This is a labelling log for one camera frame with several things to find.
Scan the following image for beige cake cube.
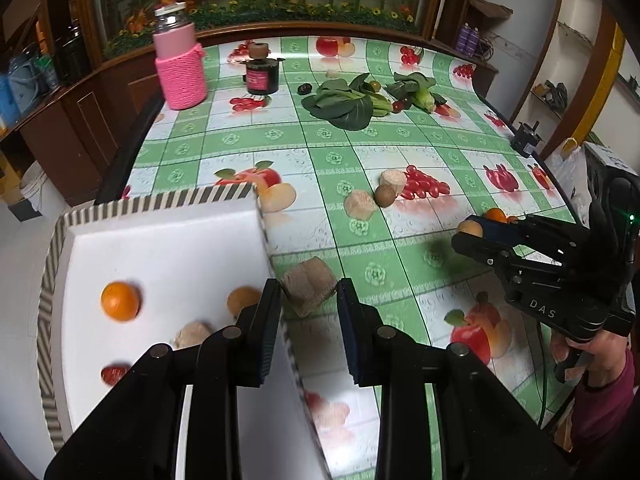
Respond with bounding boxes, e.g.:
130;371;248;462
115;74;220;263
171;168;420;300
281;257;337;318
344;190;378;221
174;321;214;349

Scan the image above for brown kiwi front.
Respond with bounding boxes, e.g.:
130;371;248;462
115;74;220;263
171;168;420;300
227;286;262;318

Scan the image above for brown kiwi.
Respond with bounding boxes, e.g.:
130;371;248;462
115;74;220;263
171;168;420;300
227;286;262;318
374;184;397;208

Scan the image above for beige cake cube front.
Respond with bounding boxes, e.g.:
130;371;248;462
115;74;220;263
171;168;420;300
281;257;337;318

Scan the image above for brown kiwi back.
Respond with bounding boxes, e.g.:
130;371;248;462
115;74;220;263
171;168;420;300
374;184;397;208

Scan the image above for red jujube date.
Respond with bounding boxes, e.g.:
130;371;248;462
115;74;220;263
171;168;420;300
100;364;130;387

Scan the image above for small orange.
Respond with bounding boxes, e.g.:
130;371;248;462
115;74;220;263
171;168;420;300
101;282;140;322

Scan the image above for beige round cake piece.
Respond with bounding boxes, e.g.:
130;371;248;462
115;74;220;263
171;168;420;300
378;169;407;195

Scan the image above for person's right hand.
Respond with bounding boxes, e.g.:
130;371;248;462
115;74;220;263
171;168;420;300
550;330;627;388

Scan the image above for white striped-edge tray box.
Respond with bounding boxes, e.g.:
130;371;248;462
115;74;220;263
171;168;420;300
40;184;328;479

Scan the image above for bok choy right bunch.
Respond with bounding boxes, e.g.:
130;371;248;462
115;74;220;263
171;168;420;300
385;72;447;114

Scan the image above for bok choy bunch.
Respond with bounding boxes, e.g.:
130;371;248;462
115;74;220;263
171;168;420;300
302;73;394;131
385;72;447;114

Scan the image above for purple bottles on shelf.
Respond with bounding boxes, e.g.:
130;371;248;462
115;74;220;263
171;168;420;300
454;23;480;56

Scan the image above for bok choy left bunch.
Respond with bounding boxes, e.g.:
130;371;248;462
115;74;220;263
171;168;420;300
302;73;394;131

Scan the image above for dark passion fruit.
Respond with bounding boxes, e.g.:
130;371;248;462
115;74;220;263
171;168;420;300
297;84;312;96

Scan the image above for white plastic bucket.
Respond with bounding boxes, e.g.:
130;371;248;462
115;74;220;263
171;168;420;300
20;162;66;220

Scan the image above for wooden side cabinet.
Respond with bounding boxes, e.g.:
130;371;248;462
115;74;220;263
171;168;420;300
1;47;162;206

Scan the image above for black jar with cork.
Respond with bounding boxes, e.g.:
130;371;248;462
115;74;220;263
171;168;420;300
244;42;281;96

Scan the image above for pink knitted-sleeve thermos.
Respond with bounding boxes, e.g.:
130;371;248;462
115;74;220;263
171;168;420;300
153;2;207;110

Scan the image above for blue plastic jug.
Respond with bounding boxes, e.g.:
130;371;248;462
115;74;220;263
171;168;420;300
0;73;21;128

